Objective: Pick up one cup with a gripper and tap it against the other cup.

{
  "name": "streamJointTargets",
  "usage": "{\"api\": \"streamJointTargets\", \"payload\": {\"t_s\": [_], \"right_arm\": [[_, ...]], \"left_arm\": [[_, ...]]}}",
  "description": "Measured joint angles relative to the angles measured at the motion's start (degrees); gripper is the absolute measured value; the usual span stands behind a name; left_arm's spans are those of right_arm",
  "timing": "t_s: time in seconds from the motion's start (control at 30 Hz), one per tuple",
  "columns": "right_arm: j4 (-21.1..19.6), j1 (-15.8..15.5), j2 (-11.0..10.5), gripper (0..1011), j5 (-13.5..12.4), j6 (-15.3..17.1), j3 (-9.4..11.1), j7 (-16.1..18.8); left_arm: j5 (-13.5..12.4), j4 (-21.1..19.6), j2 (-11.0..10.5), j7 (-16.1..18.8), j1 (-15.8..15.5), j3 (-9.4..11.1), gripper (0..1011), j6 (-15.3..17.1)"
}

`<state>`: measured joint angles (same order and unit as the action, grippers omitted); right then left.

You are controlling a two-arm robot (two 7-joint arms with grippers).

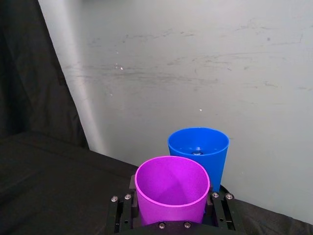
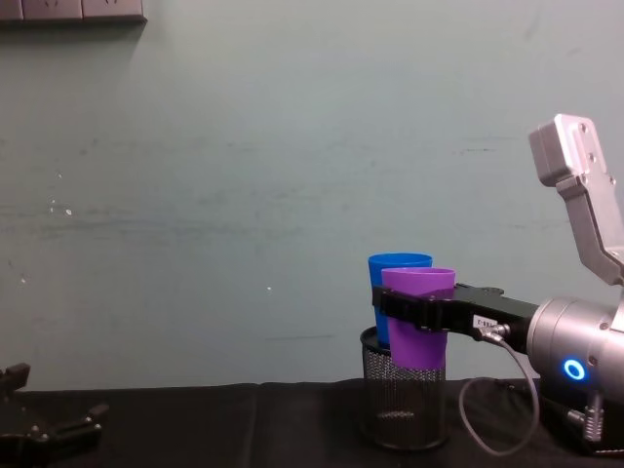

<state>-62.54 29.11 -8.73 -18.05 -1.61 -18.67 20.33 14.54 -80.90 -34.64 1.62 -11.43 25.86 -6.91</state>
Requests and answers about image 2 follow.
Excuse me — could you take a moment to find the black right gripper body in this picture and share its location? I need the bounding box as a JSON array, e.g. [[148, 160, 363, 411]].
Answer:
[[441, 282, 541, 353]]

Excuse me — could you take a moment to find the purple plastic cup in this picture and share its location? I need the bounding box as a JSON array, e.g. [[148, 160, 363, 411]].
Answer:
[[380, 266, 458, 369]]

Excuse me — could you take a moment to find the blue plastic cup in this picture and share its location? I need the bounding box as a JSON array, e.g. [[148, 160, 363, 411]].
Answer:
[[368, 252, 434, 350]]

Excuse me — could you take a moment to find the black mesh pen holder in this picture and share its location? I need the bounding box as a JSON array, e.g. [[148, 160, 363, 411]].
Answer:
[[359, 325, 450, 451]]

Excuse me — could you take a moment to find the black table cloth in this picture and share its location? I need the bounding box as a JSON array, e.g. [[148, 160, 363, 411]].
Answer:
[[0, 376, 624, 468]]

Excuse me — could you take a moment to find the thin dark gripper cable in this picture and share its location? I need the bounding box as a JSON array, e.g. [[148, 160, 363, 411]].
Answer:
[[457, 325, 541, 457]]

